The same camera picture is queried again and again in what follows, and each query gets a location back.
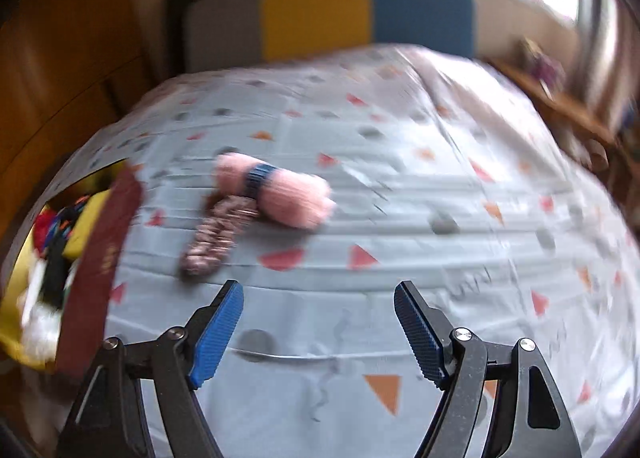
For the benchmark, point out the white fluffy wad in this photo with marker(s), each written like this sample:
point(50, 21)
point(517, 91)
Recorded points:
point(40, 333)

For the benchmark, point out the yellow storage bin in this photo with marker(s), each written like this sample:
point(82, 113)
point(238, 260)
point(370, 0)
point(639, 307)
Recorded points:
point(110, 248)

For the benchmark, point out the purple object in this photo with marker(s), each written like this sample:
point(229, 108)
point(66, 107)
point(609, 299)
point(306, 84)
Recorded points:
point(542, 63)

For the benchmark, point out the wooden wardrobe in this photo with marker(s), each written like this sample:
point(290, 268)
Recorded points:
point(60, 63)

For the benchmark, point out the wooden side desk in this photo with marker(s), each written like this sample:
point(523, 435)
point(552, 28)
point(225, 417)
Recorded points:
point(575, 118)

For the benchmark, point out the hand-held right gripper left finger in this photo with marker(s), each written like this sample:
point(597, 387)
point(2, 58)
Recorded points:
point(215, 333)

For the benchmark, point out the white sponge block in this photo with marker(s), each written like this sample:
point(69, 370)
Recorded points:
point(31, 288)

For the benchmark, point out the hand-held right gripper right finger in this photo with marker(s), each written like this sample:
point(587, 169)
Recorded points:
point(420, 333)

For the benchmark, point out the pink yarn skein blue label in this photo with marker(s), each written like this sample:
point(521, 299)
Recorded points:
point(295, 198)

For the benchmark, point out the black braided wig with beads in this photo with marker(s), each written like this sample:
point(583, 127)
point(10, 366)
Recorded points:
point(52, 278)

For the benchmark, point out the patterned light blue bed sheet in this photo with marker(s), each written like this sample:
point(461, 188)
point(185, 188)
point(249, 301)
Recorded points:
point(400, 188)

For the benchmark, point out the grey yellow blue padded headboard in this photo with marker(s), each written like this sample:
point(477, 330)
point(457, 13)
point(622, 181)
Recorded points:
point(320, 13)

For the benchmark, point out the brown pink braided hair piece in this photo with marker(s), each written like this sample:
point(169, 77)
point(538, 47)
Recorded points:
point(210, 243)

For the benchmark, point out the silver curtain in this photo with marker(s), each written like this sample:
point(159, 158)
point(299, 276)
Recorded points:
point(600, 38)

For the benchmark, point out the yellow sponge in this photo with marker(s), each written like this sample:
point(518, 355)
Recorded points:
point(87, 223)

